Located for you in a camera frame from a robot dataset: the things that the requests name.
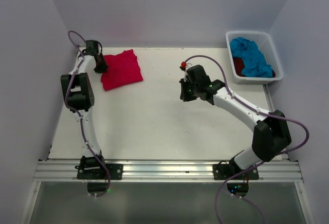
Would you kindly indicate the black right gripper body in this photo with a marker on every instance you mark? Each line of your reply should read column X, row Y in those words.
column 196, row 87

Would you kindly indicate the white plastic laundry basket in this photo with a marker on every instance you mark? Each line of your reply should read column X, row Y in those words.
column 266, row 47

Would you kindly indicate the pink red t shirt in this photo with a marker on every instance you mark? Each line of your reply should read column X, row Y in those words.
column 123, row 69

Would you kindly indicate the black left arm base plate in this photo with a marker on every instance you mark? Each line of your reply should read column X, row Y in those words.
column 99, row 173

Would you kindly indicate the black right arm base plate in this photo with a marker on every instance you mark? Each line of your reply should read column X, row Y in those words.
column 223, row 170

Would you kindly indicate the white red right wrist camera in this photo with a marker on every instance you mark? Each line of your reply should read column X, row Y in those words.
column 185, row 65

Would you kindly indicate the blue t shirt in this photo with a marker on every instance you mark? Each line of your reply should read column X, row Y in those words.
column 254, row 60

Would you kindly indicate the aluminium mounting rail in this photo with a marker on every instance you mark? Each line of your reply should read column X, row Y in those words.
column 199, row 171

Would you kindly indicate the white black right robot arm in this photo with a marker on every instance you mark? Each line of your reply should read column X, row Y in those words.
column 270, row 131

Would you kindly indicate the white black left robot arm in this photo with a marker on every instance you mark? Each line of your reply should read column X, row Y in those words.
column 79, row 99

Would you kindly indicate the dark red t shirt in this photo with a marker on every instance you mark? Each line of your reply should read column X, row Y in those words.
column 239, row 66

